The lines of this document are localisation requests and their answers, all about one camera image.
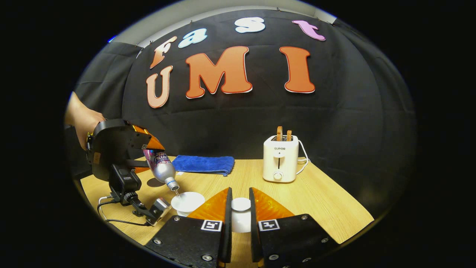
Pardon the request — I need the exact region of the white toaster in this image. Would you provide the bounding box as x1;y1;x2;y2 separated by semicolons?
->
263;135;300;183

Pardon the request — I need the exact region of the silver water bottle red label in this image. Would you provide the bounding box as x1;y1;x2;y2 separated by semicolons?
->
143;148;180;192

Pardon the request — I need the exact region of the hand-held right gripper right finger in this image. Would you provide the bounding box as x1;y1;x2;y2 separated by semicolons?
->
249;187;341;268

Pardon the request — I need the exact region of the white toaster cord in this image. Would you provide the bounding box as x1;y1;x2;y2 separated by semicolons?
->
296;139;310;175

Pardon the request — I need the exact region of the white teacup lid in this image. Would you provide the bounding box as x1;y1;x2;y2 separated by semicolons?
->
231;197;252;233

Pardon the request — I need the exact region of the blue towel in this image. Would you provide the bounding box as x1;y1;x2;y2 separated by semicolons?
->
172;154;235;176

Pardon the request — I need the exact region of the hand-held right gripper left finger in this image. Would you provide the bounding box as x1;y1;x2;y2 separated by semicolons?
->
145;187;233;268

